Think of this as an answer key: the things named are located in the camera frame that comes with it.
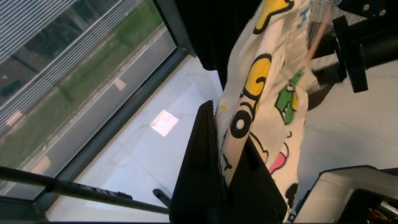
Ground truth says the pink clothes hanger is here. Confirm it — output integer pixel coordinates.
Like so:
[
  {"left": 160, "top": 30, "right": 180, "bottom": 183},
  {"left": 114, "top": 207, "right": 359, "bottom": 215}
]
[{"left": 304, "top": 12, "right": 332, "bottom": 65}]

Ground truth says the black clothes rack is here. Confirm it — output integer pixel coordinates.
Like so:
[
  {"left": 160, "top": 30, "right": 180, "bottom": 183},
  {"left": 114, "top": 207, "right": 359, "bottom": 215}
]
[{"left": 0, "top": 166, "right": 172, "bottom": 216}]

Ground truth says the window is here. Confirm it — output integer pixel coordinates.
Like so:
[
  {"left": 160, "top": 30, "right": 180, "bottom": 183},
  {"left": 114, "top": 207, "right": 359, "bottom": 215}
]
[{"left": 0, "top": 0, "right": 190, "bottom": 203}]

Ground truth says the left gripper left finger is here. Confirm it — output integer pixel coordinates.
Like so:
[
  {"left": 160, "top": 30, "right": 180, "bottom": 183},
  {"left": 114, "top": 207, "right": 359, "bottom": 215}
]
[{"left": 169, "top": 100, "right": 228, "bottom": 223}]

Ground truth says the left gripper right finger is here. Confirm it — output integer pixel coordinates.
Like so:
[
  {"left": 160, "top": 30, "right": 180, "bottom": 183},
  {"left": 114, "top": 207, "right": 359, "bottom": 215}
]
[{"left": 229, "top": 138, "right": 289, "bottom": 223}]

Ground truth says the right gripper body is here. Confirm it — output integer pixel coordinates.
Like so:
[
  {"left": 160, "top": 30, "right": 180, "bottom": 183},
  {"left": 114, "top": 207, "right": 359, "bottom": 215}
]
[{"left": 332, "top": 14, "right": 398, "bottom": 94}]

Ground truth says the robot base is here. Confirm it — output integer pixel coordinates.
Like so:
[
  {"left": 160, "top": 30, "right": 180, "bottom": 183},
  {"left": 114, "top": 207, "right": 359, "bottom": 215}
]
[{"left": 294, "top": 164, "right": 398, "bottom": 224}]

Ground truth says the black garment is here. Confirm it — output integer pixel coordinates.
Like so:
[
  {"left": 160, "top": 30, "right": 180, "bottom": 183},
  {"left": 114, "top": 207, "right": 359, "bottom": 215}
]
[{"left": 174, "top": 0, "right": 265, "bottom": 91}]

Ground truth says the cream printed garment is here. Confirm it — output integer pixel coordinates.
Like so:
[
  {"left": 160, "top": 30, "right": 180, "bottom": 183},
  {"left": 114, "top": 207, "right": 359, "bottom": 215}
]
[{"left": 214, "top": 0, "right": 320, "bottom": 223}]

